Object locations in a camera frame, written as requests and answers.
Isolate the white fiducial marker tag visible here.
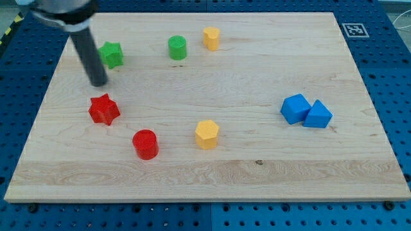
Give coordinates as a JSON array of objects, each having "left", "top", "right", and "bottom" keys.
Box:
[{"left": 342, "top": 23, "right": 369, "bottom": 38}]

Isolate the green cylinder block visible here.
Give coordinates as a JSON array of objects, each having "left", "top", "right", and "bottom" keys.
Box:
[{"left": 168, "top": 35, "right": 187, "bottom": 60}]

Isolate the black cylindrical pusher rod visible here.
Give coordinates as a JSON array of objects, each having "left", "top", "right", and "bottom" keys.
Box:
[{"left": 70, "top": 28, "right": 108, "bottom": 87}]

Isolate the red star block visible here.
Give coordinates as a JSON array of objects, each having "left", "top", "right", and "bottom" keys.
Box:
[{"left": 88, "top": 94, "right": 121, "bottom": 126}]

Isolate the blue triangular prism block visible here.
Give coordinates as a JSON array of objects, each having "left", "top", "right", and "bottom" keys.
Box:
[{"left": 302, "top": 99, "right": 333, "bottom": 128}]

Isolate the white cable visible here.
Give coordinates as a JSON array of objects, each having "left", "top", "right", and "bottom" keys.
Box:
[{"left": 392, "top": 8, "right": 411, "bottom": 32}]

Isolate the green star block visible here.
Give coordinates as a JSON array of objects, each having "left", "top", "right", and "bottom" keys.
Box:
[{"left": 98, "top": 42, "right": 123, "bottom": 69}]

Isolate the yellow black hazard tape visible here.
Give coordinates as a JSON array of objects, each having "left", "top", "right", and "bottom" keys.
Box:
[{"left": 1, "top": 12, "right": 24, "bottom": 47}]

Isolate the red cylinder block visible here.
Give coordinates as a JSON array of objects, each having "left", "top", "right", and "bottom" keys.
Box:
[{"left": 132, "top": 129, "right": 159, "bottom": 160}]

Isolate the wooden board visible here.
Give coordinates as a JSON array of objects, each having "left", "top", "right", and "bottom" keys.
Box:
[{"left": 4, "top": 12, "right": 410, "bottom": 203}]

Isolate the yellow hexagon block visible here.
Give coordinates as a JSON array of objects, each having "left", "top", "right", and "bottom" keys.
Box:
[{"left": 195, "top": 119, "right": 220, "bottom": 150}]

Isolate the blue cube block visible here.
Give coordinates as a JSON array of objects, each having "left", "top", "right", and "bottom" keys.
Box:
[{"left": 281, "top": 94, "right": 311, "bottom": 124}]

